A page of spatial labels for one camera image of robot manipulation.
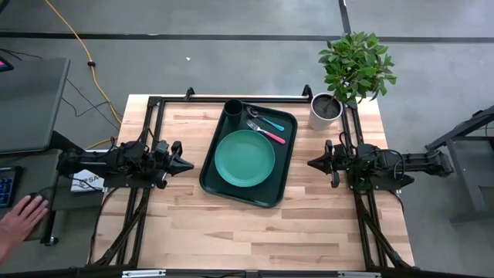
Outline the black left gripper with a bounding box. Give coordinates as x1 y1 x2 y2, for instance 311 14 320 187
154 141 195 190

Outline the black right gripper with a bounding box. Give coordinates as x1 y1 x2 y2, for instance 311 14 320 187
307 138 350 190

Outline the fork with pink handle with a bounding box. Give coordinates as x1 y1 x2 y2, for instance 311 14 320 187
245 119 287 146

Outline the spoon with blue handle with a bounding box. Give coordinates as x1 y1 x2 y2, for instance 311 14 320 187
245 106 286 133

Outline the dark green plastic tray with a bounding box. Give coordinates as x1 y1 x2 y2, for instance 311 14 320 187
198 100 299 209

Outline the green round plate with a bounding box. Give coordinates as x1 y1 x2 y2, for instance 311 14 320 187
214 129 276 188

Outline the dark cup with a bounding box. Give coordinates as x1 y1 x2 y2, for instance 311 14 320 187
223 99 245 125

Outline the person's forearm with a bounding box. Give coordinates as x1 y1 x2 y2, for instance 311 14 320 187
0 236 15 266

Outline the white plant pot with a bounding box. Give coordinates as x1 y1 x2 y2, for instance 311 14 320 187
307 91 344 132

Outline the white printed label box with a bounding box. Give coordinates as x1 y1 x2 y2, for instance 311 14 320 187
70 169 106 193

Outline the green leafy plant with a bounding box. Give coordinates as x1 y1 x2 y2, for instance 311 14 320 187
318 30 398 105

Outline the dark grey computer desk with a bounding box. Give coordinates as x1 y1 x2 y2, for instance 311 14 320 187
0 131 105 247

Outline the black metal stand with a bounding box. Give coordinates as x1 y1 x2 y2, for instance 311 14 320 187
424 103 494 225

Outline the dark grey flat panel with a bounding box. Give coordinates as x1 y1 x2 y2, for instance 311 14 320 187
0 57 72 155

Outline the person's hand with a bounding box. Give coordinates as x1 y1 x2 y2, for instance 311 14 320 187
0 195 50 250

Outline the black backlit keyboard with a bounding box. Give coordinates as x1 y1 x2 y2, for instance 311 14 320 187
0 165 23 209

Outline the black aluminium table frame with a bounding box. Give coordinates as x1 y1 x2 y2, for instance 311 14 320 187
86 84 416 278

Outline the thin black floor cable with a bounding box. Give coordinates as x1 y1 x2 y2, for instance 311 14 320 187
61 76 121 131

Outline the silver metal bracket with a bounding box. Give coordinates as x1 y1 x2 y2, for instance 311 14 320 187
122 270 167 278
337 271 382 278

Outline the yellow extension cable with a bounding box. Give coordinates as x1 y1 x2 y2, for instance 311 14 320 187
43 0 124 151

